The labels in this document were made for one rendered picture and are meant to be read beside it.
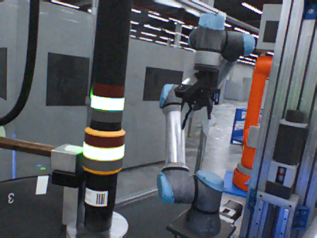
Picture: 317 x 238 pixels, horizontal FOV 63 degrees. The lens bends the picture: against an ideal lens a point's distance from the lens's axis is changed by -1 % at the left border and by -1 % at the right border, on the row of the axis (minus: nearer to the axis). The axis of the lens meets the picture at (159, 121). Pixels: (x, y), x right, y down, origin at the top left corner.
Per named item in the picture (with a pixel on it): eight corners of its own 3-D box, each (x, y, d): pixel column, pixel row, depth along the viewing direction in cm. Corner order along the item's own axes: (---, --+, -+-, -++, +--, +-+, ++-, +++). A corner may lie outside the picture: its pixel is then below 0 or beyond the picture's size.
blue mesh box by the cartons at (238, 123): (228, 142, 719) (234, 107, 701) (251, 139, 805) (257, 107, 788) (259, 151, 656) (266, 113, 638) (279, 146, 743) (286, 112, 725)
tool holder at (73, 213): (36, 241, 28) (39, 155, 26) (68, 210, 35) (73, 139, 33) (115, 260, 27) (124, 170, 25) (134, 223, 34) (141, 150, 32)
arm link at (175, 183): (199, 202, 99) (194, 81, 122) (160, 200, 97) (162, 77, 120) (190, 206, 109) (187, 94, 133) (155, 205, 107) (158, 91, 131)
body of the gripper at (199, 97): (218, 107, 84) (224, 69, 82) (203, 108, 78) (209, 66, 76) (199, 103, 90) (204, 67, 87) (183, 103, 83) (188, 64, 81)
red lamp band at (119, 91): (86, 94, 27) (87, 82, 26) (99, 92, 30) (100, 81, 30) (118, 98, 26) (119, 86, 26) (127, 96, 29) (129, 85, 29)
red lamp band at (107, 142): (76, 144, 27) (77, 132, 27) (93, 134, 31) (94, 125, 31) (117, 150, 26) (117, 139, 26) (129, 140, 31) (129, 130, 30)
